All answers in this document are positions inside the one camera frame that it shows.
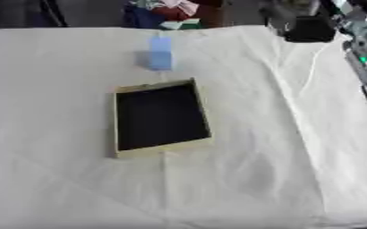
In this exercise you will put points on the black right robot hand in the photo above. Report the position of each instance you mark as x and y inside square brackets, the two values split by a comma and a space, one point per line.
[306, 28]

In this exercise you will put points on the tan cardboard box black inside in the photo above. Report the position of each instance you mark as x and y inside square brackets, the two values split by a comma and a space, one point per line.
[160, 117]

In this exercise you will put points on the pile of colourful items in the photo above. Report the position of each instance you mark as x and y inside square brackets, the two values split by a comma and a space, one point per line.
[163, 13]

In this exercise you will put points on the light blue rectangular block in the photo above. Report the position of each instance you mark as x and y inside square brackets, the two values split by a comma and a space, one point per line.
[160, 55]

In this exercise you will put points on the dark tripod legs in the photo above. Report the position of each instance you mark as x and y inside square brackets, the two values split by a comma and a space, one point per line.
[53, 13]

